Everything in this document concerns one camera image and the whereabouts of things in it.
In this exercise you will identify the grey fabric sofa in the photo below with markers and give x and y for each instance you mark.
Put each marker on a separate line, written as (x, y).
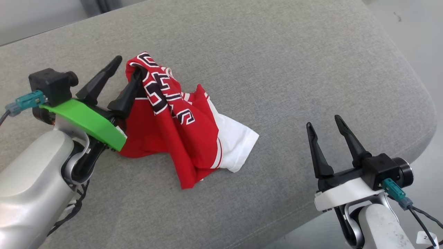
(277, 69)

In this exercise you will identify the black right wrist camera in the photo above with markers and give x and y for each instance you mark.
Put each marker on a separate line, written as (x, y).
(387, 171)

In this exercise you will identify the red white lettered jersey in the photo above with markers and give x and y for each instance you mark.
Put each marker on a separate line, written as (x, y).
(187, 135)

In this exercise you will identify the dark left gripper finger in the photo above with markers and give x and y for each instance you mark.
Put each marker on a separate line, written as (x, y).
(125, 97)
(98, 83)

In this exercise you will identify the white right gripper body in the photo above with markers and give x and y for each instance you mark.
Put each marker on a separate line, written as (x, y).
(346, 195)

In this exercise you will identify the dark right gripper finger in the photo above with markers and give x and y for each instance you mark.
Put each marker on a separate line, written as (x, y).
(317, 155)
(350, 141)

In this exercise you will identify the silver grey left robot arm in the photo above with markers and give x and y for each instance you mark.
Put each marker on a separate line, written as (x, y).
(31, 186)

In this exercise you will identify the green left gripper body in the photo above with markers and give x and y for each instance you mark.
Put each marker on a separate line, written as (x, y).
(88, 121)

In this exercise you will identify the dark grey wall post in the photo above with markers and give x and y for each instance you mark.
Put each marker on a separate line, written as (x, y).
(98, 6)

